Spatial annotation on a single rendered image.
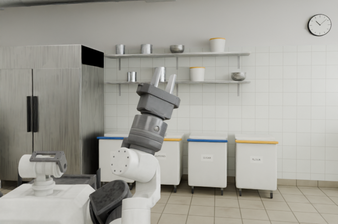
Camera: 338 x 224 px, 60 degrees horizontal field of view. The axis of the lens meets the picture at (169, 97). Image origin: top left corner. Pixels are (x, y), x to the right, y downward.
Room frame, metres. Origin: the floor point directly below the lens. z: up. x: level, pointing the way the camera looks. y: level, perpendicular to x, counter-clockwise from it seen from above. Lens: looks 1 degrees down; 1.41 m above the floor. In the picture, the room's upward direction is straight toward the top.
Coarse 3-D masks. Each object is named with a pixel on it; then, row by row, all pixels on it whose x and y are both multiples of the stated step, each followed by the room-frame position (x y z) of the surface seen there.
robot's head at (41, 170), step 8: (24, 160) 0.83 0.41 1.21; (24, 168) 0.82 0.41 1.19; (32, 168) 0.82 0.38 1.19; (40, 168) 0.82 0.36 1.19; (48, 168) 0.83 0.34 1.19; (24, 176) 0.83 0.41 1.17; (32, 176) 0.83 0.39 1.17; (40, 176) 0.83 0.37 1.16; (48, 176) 0.86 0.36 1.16; (32, 184) 0.84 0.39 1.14; (40, 184) 0.83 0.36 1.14; (48, 184) 0.84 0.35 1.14
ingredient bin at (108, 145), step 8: (104, 136) 4.31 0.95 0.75; (112, 136) 4.35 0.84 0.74; (120, 136) 4.35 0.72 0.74; (104, 144) 4.15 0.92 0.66; (112, 144) 4.14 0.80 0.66; (120, 144) 4.12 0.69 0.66; (104, 152) 4.15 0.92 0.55; (112, 152) 4.13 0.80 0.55; (104, 160) 4.15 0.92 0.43; (104, 168) 4.15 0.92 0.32; (104, 176) 4.15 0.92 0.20; (112, 176) 4.14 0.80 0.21; (104, 184) 4.21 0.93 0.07
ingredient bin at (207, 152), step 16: (192, 144) 3.96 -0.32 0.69; (208, 144) 3.92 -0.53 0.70; (224, 144) 3.88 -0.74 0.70; (192, 160) 3.96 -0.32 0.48; (208, 160) 3.92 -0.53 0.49; (224, 160) 3.88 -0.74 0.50; (192, 176) 3.96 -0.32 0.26; (208, 176) 3.92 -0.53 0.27; (224, 176) 3.88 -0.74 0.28; (192, 192) 3.99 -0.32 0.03
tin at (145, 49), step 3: (141, 45) 4.53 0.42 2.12; (144, 45) 4.49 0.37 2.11; (147, 45) 4.49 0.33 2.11; (150, 45) 4.51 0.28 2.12; (141, 48) 4.53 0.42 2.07; (144, 48) 4.49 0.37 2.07; (147, 48) 4.49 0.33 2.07; (150, 48) 4.51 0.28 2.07; (141, 51) 4.53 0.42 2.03; (144, 51) 4.49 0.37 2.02; (147, 51) 4.49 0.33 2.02; (150, 51) 4.51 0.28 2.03
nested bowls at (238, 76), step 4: (232, 72) 4.29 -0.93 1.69; (236, 72) 4.25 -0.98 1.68; (240, 72) 4.24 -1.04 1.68; (244, 72) 4.26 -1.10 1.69; (232, 76) 4.30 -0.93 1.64; (236, 76) 4.25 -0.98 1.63; (240, 76) 4.24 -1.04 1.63; (244, 76) 4.26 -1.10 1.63; (236, 80) 4.29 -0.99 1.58; (240, 80) 4.28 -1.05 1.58
